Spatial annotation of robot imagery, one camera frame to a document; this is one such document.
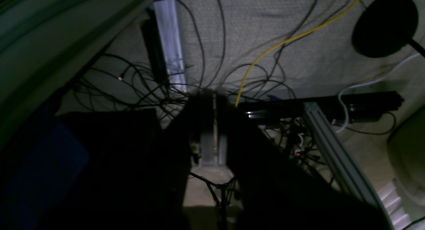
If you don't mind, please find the aluminium frame rail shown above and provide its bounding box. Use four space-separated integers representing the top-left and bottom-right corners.
303 102 394 230

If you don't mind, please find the yellow cable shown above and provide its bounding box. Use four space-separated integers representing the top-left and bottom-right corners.
235 0 366 107

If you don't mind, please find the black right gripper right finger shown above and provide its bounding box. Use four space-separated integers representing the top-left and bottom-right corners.
217 95 385 230

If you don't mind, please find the silver aluminium post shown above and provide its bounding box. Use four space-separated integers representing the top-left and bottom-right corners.
153 0 187 92

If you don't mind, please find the white cable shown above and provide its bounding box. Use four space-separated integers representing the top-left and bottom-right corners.
335 53 420 133

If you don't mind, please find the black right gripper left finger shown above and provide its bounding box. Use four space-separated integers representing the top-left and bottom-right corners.
40 96 200 230

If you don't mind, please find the black round stand base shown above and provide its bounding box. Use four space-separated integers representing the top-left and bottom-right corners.
352 0 425 58

